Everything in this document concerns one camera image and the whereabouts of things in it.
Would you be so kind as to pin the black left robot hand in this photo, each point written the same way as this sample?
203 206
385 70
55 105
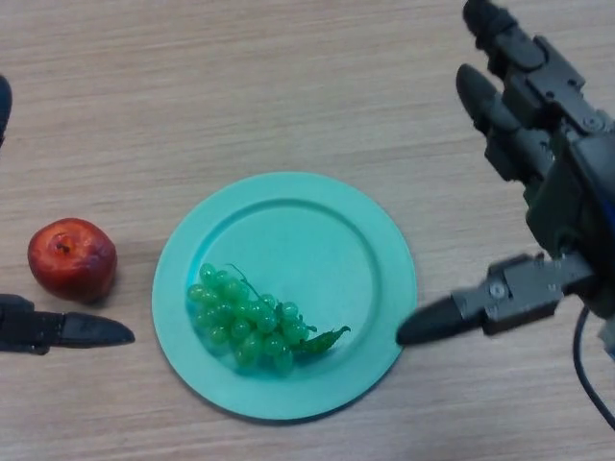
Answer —
62 329

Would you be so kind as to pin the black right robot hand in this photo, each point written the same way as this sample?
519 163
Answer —
576 192

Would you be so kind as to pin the green grapes bunch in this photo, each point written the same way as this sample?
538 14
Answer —
250 322

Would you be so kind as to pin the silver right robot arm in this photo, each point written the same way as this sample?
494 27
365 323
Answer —
609 343

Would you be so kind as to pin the round green plate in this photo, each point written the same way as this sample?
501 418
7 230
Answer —
307 240

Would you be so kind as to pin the red apple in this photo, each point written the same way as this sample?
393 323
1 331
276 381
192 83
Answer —
72 259

